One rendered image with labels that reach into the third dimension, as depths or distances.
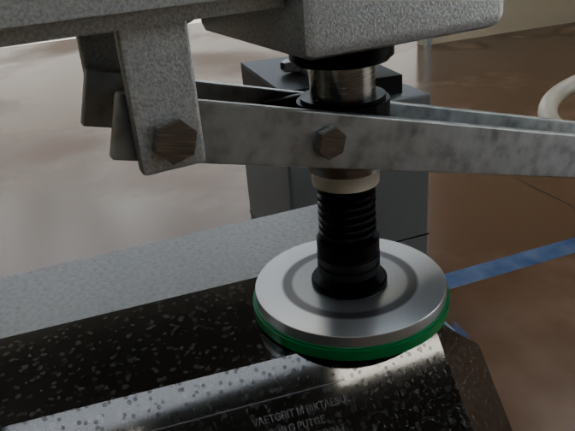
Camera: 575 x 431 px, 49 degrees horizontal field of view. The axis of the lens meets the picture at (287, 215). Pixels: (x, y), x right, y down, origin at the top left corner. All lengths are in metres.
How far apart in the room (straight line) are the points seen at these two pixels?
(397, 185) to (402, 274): 0.97
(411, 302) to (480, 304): 1.56
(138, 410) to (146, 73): 0.33
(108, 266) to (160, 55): 0.46
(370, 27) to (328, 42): 0.04
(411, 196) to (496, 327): 0.61
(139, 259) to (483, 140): 0.47
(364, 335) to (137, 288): 0.31
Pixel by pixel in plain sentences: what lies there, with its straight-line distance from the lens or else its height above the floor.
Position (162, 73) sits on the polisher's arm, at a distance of 0.45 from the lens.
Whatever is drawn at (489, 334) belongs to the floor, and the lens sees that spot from 2.09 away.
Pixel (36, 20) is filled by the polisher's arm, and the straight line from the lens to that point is 0.42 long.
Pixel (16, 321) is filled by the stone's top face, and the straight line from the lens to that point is 0.80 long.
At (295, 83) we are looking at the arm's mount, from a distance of 1.57.
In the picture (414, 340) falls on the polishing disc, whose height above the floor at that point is 0.83.
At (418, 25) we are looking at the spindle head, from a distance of 0.52.
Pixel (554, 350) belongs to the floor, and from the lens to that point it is 2.07.
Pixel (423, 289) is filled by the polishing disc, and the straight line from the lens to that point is 0.69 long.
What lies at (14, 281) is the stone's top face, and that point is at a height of 0.82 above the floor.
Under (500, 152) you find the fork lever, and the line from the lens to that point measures 0.70.
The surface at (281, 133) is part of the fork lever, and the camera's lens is 0.53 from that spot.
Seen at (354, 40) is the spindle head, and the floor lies 1.13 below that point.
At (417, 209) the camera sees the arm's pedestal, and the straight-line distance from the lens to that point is 1.74.
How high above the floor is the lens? 1.22
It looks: 25 degrees down
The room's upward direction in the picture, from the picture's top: 5 degrees counter-clockwise
